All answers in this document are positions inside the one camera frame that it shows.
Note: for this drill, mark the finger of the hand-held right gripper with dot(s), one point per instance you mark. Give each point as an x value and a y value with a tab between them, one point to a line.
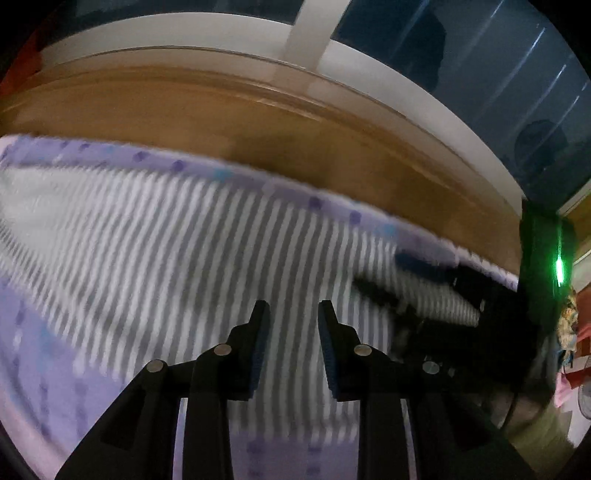
429	267
388	295

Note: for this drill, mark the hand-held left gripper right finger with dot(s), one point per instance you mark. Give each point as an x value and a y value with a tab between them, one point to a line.
328	355

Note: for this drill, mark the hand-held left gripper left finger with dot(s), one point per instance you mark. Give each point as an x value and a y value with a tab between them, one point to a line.
259	350

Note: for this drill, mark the grey striped pants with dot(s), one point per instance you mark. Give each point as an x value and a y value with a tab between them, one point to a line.
184	254

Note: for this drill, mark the colourful cloth pile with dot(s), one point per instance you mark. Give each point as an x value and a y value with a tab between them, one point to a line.
567	323

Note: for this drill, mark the pink cloth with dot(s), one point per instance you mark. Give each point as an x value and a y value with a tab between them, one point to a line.
565	390

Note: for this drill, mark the red standing fan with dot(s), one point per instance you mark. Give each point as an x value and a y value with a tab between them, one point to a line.
585	399

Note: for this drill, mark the purple dotted bed sheet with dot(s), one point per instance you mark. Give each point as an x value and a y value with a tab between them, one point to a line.
46	369

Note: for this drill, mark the wooden bed headboard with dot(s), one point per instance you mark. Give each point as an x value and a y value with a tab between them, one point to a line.
231	110

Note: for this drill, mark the wooden window trim post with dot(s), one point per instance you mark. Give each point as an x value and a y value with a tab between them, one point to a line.
582	235

